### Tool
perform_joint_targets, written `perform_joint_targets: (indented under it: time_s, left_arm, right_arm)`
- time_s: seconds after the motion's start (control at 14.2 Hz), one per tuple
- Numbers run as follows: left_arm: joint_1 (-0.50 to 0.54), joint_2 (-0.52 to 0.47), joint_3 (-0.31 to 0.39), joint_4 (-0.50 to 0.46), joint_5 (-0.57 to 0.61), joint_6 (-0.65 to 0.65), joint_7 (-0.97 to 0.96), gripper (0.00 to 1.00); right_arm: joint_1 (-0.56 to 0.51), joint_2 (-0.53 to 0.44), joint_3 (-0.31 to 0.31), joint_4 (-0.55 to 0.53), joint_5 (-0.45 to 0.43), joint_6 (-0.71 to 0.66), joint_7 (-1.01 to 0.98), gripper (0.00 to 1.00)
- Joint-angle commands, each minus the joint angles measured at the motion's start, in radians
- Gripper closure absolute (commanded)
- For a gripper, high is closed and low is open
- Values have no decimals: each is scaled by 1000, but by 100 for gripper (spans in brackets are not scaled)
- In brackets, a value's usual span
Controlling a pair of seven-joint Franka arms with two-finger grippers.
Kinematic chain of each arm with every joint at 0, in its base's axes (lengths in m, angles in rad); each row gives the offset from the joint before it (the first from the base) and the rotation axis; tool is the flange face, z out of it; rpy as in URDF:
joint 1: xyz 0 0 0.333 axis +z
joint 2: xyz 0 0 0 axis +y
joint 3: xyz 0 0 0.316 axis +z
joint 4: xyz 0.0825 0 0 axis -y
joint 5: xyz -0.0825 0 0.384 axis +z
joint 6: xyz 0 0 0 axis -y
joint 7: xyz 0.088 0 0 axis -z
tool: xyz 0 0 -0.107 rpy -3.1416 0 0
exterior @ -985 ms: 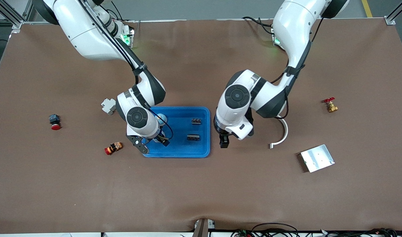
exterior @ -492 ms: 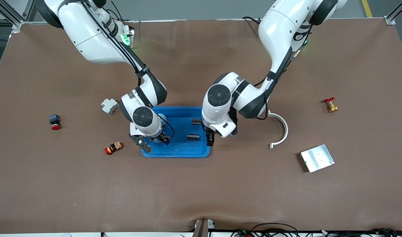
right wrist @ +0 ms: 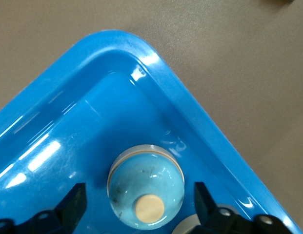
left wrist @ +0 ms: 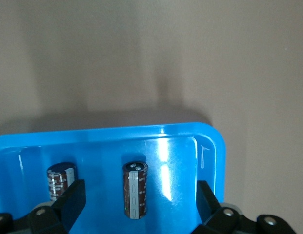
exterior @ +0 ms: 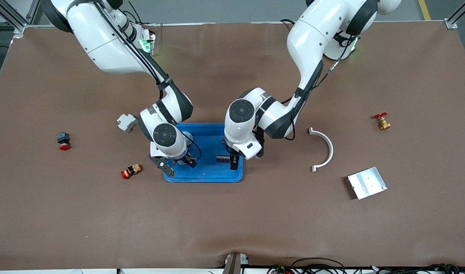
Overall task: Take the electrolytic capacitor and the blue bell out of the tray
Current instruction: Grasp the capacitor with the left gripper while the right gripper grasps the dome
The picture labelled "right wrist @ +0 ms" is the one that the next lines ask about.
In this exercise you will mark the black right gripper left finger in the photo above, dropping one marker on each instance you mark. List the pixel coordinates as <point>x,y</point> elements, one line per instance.
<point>70,207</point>

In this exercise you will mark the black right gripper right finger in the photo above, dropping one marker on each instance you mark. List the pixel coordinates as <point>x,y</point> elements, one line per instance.
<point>206,207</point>

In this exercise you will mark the light blue desk bell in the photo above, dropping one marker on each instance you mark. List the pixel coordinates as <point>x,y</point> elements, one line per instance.
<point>141,180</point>
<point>184,225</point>

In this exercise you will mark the blue plastic tray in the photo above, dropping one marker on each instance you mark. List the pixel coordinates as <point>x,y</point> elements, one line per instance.
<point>68,109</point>

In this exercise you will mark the brown table mat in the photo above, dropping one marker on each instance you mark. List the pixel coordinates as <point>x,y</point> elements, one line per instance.
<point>239,48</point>

